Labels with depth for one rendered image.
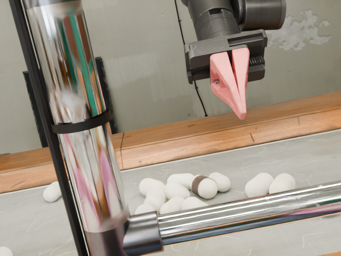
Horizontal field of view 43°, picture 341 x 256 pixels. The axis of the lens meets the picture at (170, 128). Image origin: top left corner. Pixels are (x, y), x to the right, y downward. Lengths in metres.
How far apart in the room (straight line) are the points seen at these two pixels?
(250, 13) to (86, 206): 0.46
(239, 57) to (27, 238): 0.31
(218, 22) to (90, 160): 0.41
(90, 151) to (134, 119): 2.37
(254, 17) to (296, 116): 0.15
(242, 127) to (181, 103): 1.94
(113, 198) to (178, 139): 0.42
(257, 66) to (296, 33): 2.07
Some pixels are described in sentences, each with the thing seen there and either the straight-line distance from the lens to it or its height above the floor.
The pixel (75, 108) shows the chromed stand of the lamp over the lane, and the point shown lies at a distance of 0.18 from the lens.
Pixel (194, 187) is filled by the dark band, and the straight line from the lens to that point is 0.47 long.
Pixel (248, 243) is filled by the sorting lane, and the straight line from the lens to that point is 0.38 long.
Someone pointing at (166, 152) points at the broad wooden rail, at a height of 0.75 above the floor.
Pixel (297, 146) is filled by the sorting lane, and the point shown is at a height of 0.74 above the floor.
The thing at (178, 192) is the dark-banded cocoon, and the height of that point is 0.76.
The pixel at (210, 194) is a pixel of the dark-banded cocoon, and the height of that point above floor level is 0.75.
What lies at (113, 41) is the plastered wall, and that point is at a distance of 2.49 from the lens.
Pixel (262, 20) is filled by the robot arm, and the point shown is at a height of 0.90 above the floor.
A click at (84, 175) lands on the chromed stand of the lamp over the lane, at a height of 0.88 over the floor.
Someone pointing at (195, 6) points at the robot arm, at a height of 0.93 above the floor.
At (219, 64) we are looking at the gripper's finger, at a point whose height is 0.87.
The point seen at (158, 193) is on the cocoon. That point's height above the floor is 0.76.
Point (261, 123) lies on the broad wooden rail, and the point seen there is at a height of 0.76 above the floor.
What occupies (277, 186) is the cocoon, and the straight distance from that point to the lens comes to 0.43.
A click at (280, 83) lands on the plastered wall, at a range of 2.65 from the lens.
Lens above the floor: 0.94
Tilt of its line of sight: 15 degrees down
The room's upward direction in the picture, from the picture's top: 11 degrees counter-clockwise
